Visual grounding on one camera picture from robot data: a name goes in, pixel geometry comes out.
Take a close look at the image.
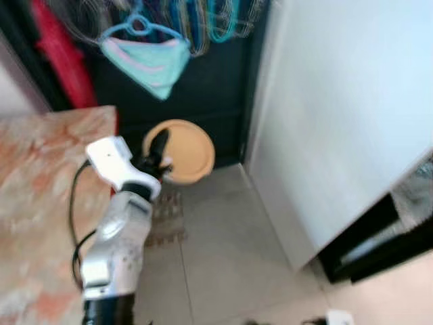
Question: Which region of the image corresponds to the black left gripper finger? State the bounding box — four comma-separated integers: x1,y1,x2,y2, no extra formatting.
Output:
147,129,170,167

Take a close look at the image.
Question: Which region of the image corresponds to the white fridge door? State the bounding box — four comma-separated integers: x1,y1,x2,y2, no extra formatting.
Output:
242,0,433,272

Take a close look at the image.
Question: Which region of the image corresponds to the brown patterned floor mat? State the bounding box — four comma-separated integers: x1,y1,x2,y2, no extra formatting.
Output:
144,192,188,248

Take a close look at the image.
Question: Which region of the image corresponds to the black door panel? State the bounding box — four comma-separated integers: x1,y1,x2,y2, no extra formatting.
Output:
0,0,271,167

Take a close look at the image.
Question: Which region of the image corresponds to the teal cloth with pink trim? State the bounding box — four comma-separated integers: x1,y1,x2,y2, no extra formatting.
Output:
99,36,192,102

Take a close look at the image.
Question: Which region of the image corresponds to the blue plastic hanger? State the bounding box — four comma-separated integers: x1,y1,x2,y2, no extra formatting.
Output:
100,3,191,51

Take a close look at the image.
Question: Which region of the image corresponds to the red fabric bundle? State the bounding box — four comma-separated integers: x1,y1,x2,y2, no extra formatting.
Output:
28,0,99,110

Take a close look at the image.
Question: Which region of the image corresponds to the bubble wrap sheet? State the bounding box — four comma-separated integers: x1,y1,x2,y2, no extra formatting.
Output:
389,159,433,231

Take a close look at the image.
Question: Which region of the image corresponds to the teal plastic hanger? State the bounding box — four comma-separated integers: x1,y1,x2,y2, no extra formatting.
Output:
205,0,239,43

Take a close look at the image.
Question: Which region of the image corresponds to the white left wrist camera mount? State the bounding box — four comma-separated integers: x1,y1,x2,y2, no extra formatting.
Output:
86,135,163,201

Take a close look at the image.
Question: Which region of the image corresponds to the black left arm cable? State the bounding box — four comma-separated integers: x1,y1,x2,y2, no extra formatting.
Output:
68,161,97,288

